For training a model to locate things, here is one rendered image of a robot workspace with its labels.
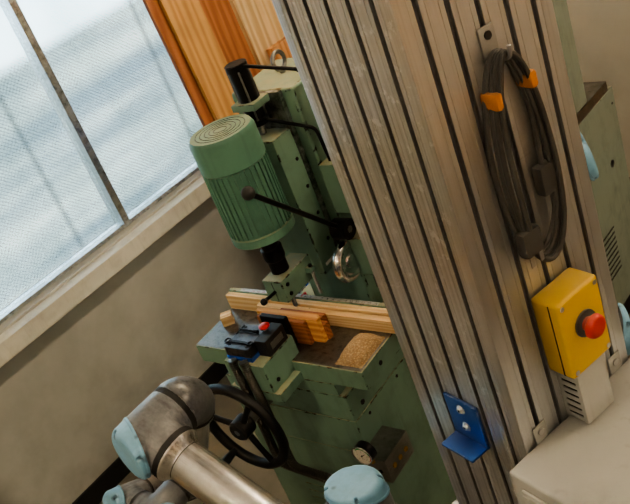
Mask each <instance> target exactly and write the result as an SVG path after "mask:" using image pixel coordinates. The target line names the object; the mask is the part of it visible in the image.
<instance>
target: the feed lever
mask: <svg viewBox="0 0 630 504"><path fill-rule="evenodd" d="M241 196H242V198H243V199H244V200H247V201H250V200H252V199H253V198H254V199H257V200H259V201H262V202H265V203H267V204H270V205H273V206H275V207H278V208H281V209H283V210H286V211H289V212H292V213H294V214H297V215H300V216H302V217H305V218H308V219H310V220H313V221H316V222H319V223H321V224H324V225H327V226H329V232H330V235H331V237H332V238H333V239H336V240H351V239H352V238H353V237H354V236H355V233H356V226H355V223H354V221H353V219H352V218H340V217H336V218H334V219H332V221H328V220H326V219H323V218H321V217H318V216H315V215H313V214H310V213H307V212H305V211H302V210H299V209H297V208H294V207H291V206H289V205H286V204H284V203H281V202H278V201H276V200H273V199H270V198H268V197H265V196H262V195H260V194H257V193H255V189H254V188H253V187H251V186H245V187H243V188H242V190H241Z"/></svg>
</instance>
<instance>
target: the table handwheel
mask: <svg viewBox="0 0 630 504"><path fill-rule="evenodd" d="M208 386H209V388H210V389H211V390H212V392H213V394H214V395H224V396H227V397H230V398H232V399H234V400H236V401H238V402H240V403H242V404H243V405H245V407H244V412H243V413H240V414H238V416H237V417H236V418H235V419H234V420H231V419H227V418H224V417H221V416H218V415H215V414H214V417H213V419H212V421H211V422H210V425H209V430H210V432H211V433H212V434H213V436H214V437H215V438H216V439H217V440H218V441H219V442H220V443H221V444H222V445H223V446H224V447H225V448H226V449H228V450H229V451H230V450H231V449H232V448H235V449H236V450H237V451H238V452H237V453H236V456H237V457H239V458H240V459H242V460H244V461H245V462H247V463H249V464H252V465H254V466H257V467H261V468H265V469H274V468H278V467H281V466H282V465H284V464H285V462H286V461H287V460H288V457H289V452H290V449H289V442H288V439H287V437H286V434H285V432H284V430H283V429H282V427H281V425H280V424H279V422H278V421H277V420H276V418H275V417H274V416H273V415H272V414H271V413H270V412H269V411H268V410H267V409H266V408H265V407H264V406H263V405H262V404H261V403H260V402H258V401H257V400H256V399H254V398H253V397H252V396H250V395H249V394H247V393H245V392H244V391H242V390H240V389H238V388H235V387H233V386H230V385H226V384H210V385H208ZM259 418H260V419H261V420H262V421H263V422H264V423H265V424H266V425H267V427H268V428H269V429H270V431H271V432H272V434H273V435H274V437H275V439H276V441H277V444H278V448H279V453H278V455H277V456H276V457H274V458H273V456H272V455H271V454H270V453H269V452H268V451H267V450H266V449H265V448H264V446H263V445H262V444H261V443H260V442H259V440H258V439H257V438H256V437H255V435H254V434H253V432H254V431H255V430H256V423H255V422H256V421H257V420H258V419H259ZM216 421H217V422H220V423H223V424H226V425H228V426H229V428H230V432H231V433H232V435H233V436H234V437H235V438H237V439H239V440H247V439H249V440H250V441H251V442H252V443H253V444H254V445H255V446H256V447H257V449H258V450H259V451H260V452H261V453H262V454H263V456H264V457H261V456H258V455H255V454H253V453H251V452H249V451H247V450H246V449H244V448H242V447H241V446H240V445H238V444H237V443H236V442H234V441H233V440H232V439H231V438H230V437H229V436H228V435H227V434H226V433H225V432H224V431H223V430H222V429H221V428H220V426H219V425H218V424H217V422H216Z"/></svg>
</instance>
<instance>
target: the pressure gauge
mask: <svg viewBox="0 0 630 504"><path fill-rule="evenodd" d="M351 452H352V455H353V457H354V458H355V459H356V460H357V461H358V462H360V463H362V464H364V465H371V464H374V463H375V458H376V456H377V451H376V449H375V448H374V446H373V445H371V444H370V443H369V442H366V441H363V440H360V441H358V442H357V443H356V445H355V446H354V448H352V451H351ZM364 454H365V455H364ZM361 455H362V456H363V455H364V456H363V457H361Z"/></svg>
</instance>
